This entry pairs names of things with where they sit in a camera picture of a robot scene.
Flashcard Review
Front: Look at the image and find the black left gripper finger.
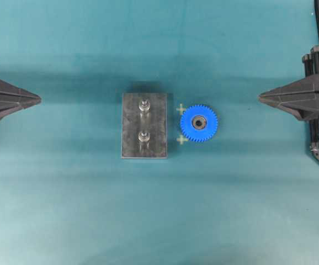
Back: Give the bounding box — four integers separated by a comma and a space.
0, 79, 41, 100
0, 99, 41, 120

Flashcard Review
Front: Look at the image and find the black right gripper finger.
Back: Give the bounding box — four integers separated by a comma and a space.
258, 93, 319, 121
259, 73, 319, 99

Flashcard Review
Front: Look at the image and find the large blue plastic gear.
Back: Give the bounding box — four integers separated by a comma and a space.
180, 104, 219, 142

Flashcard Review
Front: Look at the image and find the upper steel shaft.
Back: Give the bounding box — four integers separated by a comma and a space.
139, 99, 151, 112

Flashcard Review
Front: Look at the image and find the steel shaft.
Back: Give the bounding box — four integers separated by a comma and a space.
139, 99, 151, 112
138, 131, 151, 143

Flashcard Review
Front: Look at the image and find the lower steel shaft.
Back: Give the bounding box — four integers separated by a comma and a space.
138, 131, 151, 143

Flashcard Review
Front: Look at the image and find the grey metal base plate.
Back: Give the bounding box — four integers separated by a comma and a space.
121, 93, 168, 159

